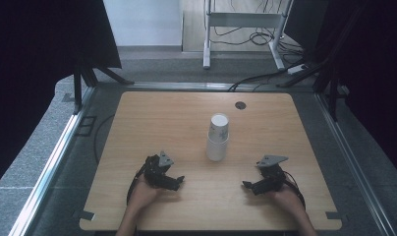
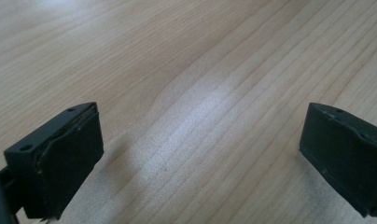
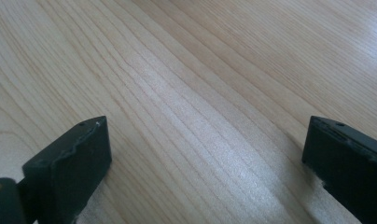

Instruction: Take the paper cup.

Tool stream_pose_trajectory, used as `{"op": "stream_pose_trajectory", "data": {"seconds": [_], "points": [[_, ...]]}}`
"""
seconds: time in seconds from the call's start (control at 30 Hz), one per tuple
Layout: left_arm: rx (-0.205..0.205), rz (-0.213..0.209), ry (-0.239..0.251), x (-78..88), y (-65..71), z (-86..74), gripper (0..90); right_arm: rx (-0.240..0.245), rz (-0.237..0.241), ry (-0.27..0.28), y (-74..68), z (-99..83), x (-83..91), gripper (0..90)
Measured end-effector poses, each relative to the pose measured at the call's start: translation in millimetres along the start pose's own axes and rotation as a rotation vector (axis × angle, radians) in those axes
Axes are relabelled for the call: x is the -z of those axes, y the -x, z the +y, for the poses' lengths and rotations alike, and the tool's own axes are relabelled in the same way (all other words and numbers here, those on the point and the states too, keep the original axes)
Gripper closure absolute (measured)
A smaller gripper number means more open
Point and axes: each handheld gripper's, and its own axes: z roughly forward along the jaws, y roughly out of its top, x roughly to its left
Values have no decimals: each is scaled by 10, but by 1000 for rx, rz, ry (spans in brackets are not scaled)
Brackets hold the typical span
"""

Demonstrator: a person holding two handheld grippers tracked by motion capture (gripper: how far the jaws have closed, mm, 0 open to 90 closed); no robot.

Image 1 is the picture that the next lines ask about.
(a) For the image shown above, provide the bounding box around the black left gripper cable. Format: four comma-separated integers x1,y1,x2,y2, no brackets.
126,161,149,206

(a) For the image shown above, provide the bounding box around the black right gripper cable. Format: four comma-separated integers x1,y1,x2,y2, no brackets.
283,170,307,210

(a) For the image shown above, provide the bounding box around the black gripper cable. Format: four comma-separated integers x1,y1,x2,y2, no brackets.
126,161,149,206
283,170,307,210

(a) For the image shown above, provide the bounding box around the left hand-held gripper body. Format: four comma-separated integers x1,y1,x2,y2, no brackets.
142,150,175,190

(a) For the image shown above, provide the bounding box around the white metal stand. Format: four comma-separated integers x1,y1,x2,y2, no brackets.
202,0,295,71

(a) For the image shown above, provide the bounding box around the person's right hand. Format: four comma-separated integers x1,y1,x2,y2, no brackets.
268,186,305,214

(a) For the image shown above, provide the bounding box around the person's left hand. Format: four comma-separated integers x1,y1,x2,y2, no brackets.
127,174,162,214

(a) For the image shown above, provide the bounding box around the black tripod stand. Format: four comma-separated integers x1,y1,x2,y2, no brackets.
72,61,136,116

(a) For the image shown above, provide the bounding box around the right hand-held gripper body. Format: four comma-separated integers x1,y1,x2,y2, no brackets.
255,154,290,193

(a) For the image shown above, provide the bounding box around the bundle of black floor cables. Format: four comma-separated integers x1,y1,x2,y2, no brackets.
209,0,306,64

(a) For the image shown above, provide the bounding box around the black metal stand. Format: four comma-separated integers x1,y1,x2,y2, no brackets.
275,0,355,123

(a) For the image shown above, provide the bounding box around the aluminium floor rail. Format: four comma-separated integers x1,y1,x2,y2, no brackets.
8,86,96,236
313,92,397,236
93,81,318,93

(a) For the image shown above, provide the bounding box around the long black floor cable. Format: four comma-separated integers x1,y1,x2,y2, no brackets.
228,58,307,93

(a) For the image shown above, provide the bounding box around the dark curtain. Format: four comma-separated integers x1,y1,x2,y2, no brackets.
0,0,123,195
283,0,397,182

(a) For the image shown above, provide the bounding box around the stack of white paper cups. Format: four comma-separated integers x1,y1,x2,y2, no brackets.
205,112,230,162

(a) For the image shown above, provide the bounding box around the white power strip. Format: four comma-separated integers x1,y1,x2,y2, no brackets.
286,63,309,76

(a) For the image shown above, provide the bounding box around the thin curved black cable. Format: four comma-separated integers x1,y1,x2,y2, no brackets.
93,112,116,165

